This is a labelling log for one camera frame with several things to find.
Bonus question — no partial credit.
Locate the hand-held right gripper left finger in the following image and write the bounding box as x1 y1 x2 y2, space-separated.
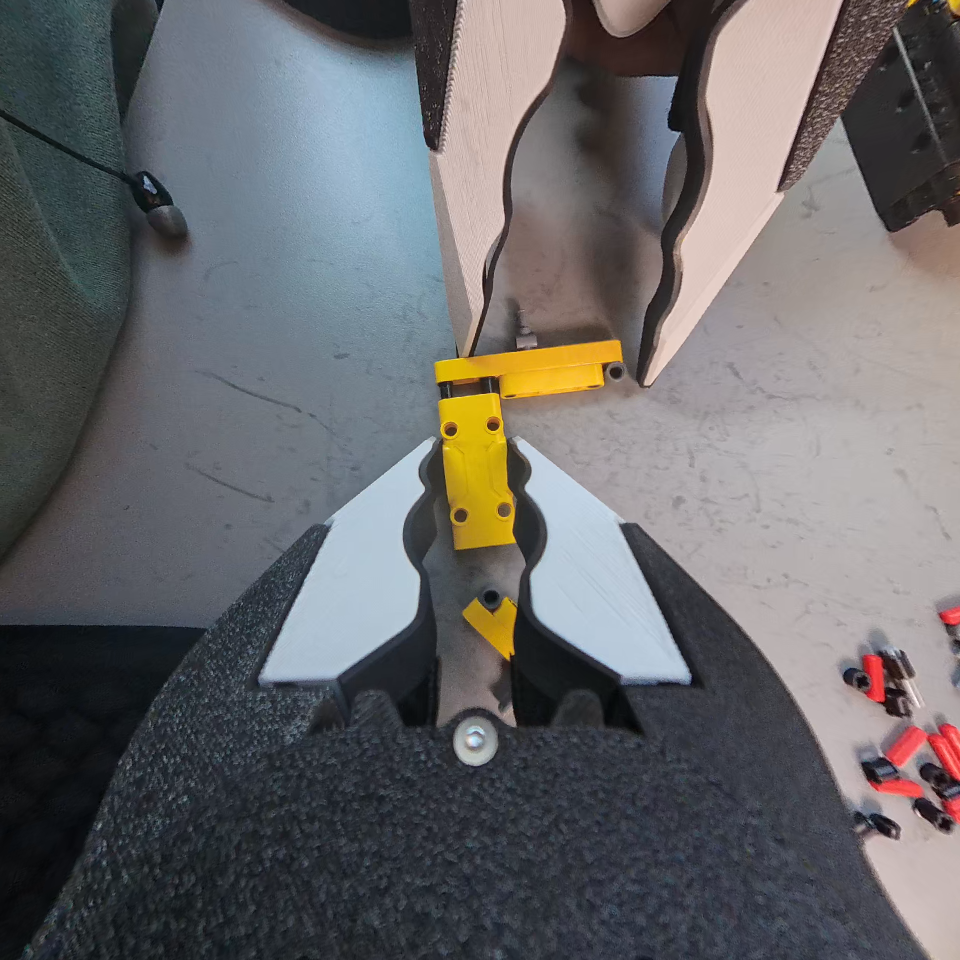
257 437 445 727

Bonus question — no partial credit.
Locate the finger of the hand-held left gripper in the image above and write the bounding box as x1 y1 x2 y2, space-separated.
636 0 850 389
427 0 571 360

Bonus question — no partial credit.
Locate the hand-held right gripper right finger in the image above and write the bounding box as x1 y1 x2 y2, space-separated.
508 437 695 727

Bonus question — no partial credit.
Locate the yellow lego beam assembly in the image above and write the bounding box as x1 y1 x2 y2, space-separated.
433 296 627 400
461 590 520 663

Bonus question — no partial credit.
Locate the yellow lego panel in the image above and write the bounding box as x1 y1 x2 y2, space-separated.
437 393 520 551

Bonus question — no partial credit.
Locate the yellow black lego truck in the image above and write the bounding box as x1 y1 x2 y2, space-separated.
840 0 960 234

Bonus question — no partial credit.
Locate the pile of small lego parts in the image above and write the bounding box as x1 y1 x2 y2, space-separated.
840 596 960 841

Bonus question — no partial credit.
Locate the person's green hoodie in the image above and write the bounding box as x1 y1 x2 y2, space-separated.
0 0 162 560

